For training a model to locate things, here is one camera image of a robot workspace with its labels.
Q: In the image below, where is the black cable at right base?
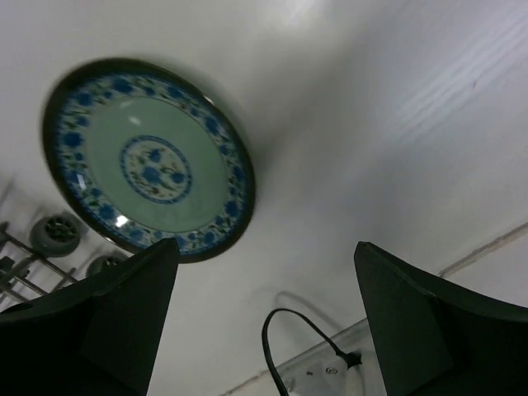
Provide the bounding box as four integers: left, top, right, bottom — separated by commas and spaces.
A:
262, 308, 363, 396

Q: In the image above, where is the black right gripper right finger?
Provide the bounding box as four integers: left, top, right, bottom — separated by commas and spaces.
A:
354, 242, 527, 395

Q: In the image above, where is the grey wire dish rack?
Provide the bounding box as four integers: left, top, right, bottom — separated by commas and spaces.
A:
0, 172, 131, 310

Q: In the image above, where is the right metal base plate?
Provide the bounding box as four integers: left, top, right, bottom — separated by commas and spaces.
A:
277, 318, 386, 396

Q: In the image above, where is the blue floral green plate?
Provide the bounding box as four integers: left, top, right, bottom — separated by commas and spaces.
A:
41, 58, 256, 263

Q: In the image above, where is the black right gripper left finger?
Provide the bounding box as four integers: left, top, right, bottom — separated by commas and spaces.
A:
1, 238, 180, 395

